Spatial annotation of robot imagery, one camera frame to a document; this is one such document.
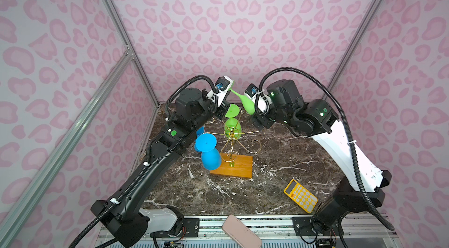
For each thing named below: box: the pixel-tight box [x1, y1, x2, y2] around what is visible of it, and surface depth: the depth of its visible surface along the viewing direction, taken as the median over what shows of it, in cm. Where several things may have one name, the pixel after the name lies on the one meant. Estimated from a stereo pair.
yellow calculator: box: [283, 178, 319, 214], surface depth 82 cm
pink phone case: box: [222, 214, 262, 248], surface depth 71 cm
